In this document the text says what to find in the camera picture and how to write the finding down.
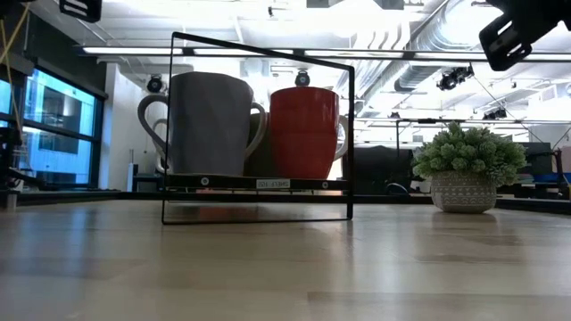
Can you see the round black ceiling camera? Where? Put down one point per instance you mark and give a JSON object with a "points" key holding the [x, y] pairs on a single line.
{"points": [[154, 84], [302, 79]]}

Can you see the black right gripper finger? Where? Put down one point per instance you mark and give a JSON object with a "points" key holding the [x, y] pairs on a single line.
{"points": [[508, 44]]}

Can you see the black office chair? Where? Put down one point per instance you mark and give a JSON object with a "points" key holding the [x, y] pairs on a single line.
{"points": [[383, 169]]}

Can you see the ceiling light strip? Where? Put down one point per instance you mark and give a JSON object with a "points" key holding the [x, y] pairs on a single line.
{"points": [[134, 50]]}

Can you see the red mug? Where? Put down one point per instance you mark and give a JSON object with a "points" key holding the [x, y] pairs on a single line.
{"points": [[303, 134]]}

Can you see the pale grey ceramic mug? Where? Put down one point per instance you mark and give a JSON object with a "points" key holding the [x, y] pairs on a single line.
{"points": [[209, 125]]}

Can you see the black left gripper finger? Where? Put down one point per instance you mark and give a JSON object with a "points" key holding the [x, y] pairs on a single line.
{"points": [[80, 8]]}

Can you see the silver ventilation duct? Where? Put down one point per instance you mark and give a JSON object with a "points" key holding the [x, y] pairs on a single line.
{"points": [[441, 27]]}

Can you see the green succulent in patterned pot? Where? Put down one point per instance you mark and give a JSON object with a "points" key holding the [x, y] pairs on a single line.
{"points": [[464, 178]]}

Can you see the glass window black frame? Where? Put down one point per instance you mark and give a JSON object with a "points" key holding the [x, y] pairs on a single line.
{"points": [[58, 134]]}

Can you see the blue bin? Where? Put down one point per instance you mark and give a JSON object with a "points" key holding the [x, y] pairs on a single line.
{"points": [[548, 178]]}

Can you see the black metal stand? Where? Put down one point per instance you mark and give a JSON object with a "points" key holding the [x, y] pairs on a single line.
{"points": [[9, 178]]}

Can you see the black ceiling spotlight cluster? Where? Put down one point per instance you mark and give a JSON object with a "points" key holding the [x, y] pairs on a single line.
{"points": [[452, 79]]}

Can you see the black aluminium table frame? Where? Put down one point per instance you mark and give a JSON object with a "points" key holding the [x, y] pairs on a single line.
{"points": [[526, 203]]}

